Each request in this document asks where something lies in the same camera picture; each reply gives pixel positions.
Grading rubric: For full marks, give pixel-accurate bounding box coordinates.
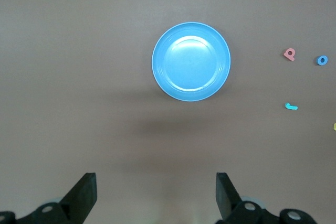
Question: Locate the pink foam letter p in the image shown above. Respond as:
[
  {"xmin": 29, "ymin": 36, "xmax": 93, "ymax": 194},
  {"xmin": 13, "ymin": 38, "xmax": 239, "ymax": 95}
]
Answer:
[{"xmin": 282, "ymin": 48, "xmax": 295, "ymax": 61}]

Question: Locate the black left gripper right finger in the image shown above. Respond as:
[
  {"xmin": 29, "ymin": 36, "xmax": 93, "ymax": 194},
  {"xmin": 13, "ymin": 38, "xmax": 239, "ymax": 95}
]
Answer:
[{"xmin": 216, "ymin": 173, "xmax": 279, "ymax": 224}]

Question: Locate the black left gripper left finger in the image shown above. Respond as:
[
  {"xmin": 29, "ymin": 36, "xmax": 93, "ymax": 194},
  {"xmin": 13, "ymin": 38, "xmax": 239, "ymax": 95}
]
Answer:
[{"xmin": 15, "ymin": 173, "xmax": 98, "ymax": 224}]

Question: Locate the blue plate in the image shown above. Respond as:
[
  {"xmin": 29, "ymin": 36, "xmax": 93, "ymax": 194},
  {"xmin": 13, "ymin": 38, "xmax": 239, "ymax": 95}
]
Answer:
[{"xmin": 151, "ymin": 22, "xmax": 232, "ymax": 103}]

